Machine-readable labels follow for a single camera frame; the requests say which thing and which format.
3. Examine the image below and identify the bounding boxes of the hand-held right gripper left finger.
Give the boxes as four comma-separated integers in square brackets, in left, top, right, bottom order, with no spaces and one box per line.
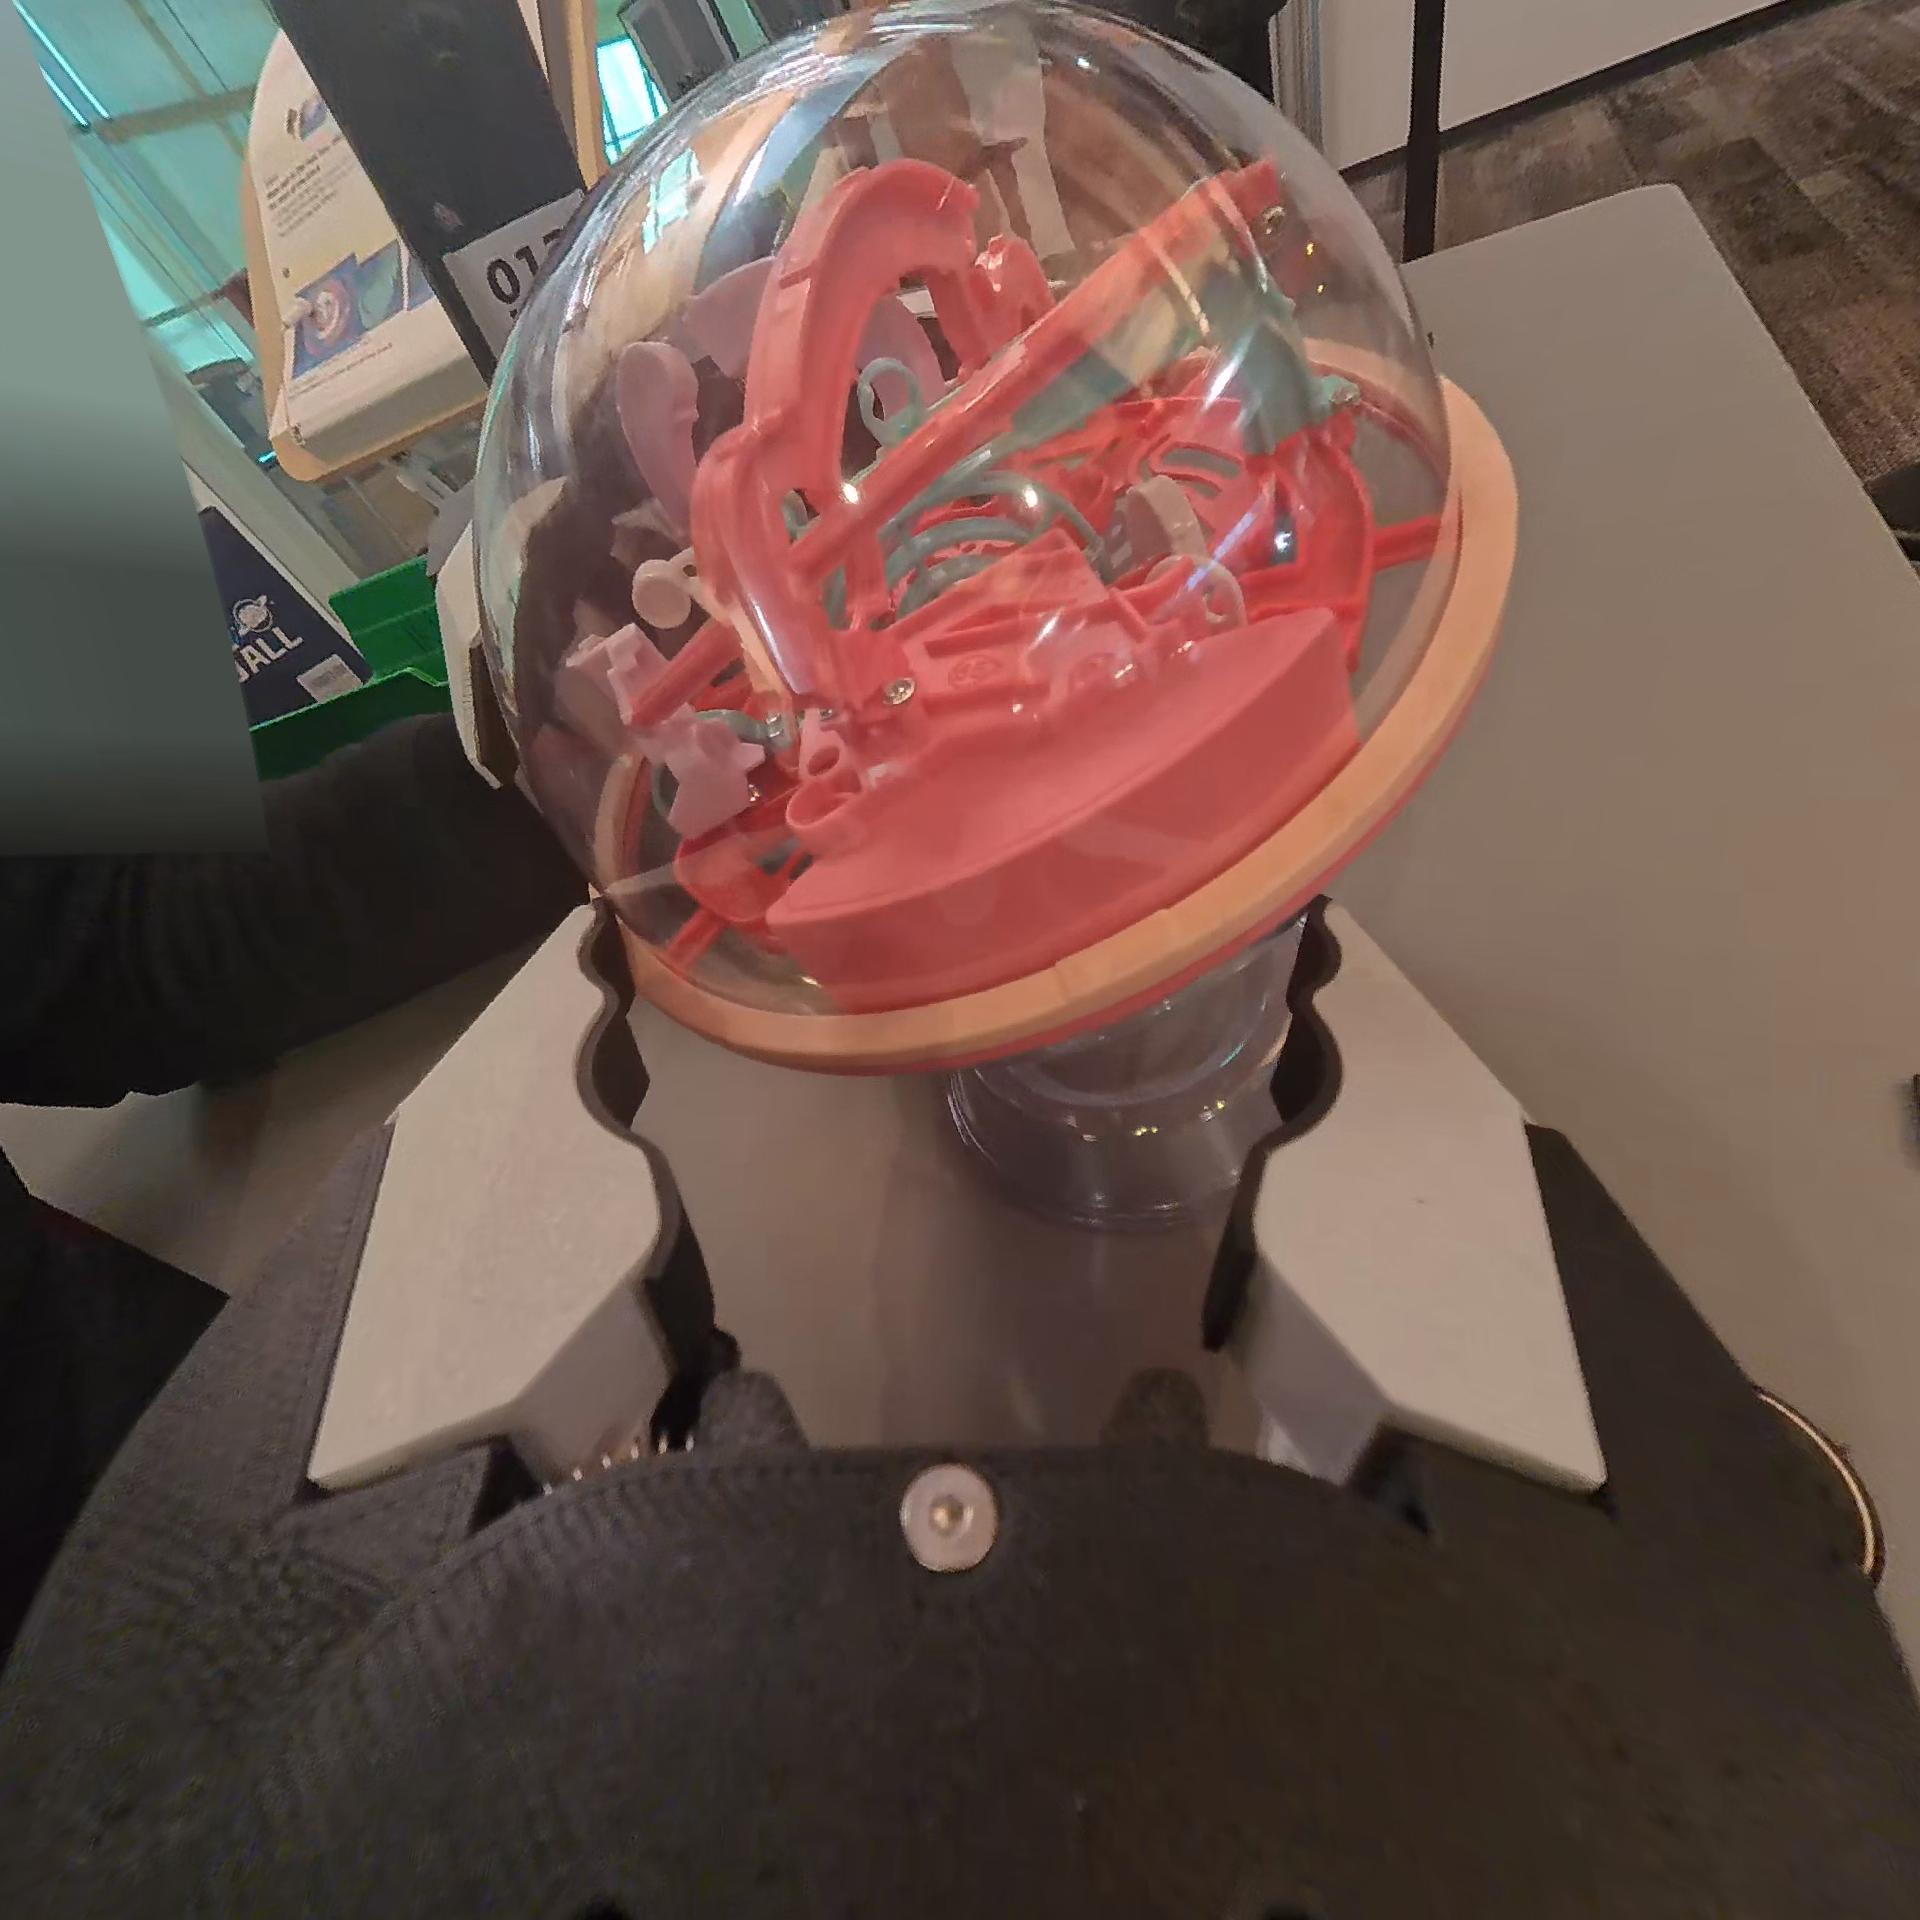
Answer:
[305,903,714,1489]

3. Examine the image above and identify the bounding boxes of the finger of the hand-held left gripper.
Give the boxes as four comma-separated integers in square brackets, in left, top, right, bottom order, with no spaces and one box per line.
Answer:
[424,478,521,793]

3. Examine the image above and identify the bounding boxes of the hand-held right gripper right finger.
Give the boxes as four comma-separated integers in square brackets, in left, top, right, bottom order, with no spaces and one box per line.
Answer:
[1200,911,1609,1497]

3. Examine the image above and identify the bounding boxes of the clear plastic ball stand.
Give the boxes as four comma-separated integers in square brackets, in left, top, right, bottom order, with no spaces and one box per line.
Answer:
[943,908,1305,1234]

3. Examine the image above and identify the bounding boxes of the clear maze ball red tracks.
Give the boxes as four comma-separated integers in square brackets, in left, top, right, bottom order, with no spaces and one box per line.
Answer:
[470,0,1521,1073]

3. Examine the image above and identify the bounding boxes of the person's left forearm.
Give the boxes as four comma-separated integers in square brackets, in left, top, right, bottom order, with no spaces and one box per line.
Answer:
[0,708,590,1108]

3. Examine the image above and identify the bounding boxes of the green plastic bin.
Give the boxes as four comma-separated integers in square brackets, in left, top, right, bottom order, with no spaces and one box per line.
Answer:
[248,561,472,781]

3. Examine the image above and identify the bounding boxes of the blue printed box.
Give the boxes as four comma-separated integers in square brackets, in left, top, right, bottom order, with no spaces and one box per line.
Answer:
[194,502,374,741]

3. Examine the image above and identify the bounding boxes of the wooden poster board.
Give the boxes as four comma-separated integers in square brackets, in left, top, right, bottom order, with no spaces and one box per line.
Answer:
[241,28,502,485]

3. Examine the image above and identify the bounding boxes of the black stanchion post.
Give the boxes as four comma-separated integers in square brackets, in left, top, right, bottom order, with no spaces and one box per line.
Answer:
[1399,0,1453,260]

